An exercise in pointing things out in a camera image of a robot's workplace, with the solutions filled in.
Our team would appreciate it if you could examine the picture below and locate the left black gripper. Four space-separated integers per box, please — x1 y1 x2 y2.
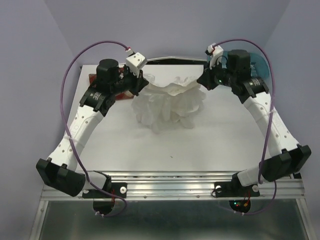
111 64 149 97

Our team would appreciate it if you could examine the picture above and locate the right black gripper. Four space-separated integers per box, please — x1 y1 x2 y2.
195 58 236 91

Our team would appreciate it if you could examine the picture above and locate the red checked skirt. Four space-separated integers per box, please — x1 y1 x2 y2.
87 64 136 103

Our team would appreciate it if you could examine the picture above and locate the white cloth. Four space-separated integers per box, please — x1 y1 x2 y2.
131 73 206 134

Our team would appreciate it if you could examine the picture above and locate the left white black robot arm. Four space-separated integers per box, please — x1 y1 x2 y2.
36 54 149 197

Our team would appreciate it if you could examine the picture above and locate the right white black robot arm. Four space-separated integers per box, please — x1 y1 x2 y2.
197 46 312 195

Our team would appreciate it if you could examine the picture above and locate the teal plastic basket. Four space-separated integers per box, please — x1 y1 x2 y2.
205 50 270 80

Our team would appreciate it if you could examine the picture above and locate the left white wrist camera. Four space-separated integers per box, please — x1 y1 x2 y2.
125 52 148 77

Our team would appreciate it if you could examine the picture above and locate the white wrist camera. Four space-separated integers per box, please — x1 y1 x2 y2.
205 43 224 69
125 52 148 77

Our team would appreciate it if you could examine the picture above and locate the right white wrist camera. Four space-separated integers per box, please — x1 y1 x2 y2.
205 43 224 69

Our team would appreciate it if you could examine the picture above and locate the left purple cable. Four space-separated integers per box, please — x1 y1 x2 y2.
59 40 133 218

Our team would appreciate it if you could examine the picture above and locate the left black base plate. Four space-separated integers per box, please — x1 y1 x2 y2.
82 182 128 199

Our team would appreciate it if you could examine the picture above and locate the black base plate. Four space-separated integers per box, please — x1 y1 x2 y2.
82 182 128 199
211 181 260 199

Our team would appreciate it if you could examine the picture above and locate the aluminium frame rail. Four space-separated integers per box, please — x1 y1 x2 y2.
39 170 306 201

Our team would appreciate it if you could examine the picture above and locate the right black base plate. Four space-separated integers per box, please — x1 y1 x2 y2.
211 181 260 199

